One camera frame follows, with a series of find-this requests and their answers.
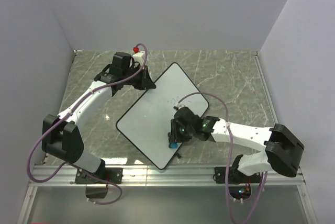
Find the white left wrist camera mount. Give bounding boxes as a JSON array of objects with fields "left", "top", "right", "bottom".
[{"left": 132, "top": 47, "right": 146, "bottom": 65}]

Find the blue bone-shaped whiteboard eraser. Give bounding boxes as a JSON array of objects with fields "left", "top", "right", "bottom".
[{"left": 169, "top": 143, "right": 178, "bottom": 149}]

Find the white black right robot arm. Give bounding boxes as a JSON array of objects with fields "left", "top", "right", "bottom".
[{"left": 167, "top": 107, "right": 305, "bottom": 185}]

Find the white whiteboard black frame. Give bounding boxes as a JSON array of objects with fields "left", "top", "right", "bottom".
[{"left": 116, "top": 62, "right": 209, "bottom": 170}]

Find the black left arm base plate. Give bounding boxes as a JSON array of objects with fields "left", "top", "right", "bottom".
[{"left": 75, "top": 167, "right": 123, "bottom": 184}]

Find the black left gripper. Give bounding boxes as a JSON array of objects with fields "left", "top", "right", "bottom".
[{"left": 123, "top": 64, "right": 155, "bottom": 91}]

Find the aluminium rail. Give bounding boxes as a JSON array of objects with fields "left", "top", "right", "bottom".
[
  {"left": 28, "top": 164, "right": 306, "bottom": 187},
  {"left": 252, "top": 51, "right": 293, "bottom": 164}
]

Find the aluminium right side rail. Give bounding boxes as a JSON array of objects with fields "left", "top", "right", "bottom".
[{"left": 252, "top": 51, "right": 293, "bottom": 164}]

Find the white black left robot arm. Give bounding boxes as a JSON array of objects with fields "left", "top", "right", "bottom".
[{"left": 41, "top": 47, "right": 156, "bottom": 183}]

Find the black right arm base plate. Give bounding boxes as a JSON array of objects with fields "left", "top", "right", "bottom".
[{"left": 213, "top": 166, "right": 262, "bottom": 185}]

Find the aluminium front rail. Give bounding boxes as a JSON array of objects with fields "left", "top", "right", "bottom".
[{"left": 28, "top": 164, "right": 306, "bottom": 187}]

